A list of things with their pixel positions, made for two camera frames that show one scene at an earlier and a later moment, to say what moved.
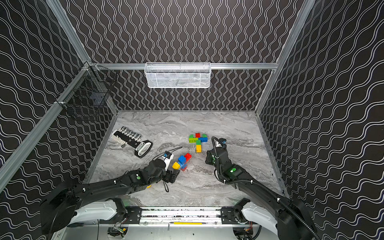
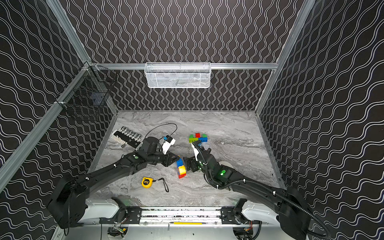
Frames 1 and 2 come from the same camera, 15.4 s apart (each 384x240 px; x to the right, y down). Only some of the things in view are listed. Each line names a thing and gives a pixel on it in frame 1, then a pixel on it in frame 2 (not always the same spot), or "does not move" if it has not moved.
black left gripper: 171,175 -> 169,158
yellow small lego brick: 176,166 -> 182,170
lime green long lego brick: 193,140 does not move
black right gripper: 209,157 -> 192,161
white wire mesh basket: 177,75 does not move
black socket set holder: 126,137 does not move
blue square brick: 182,160 does not move
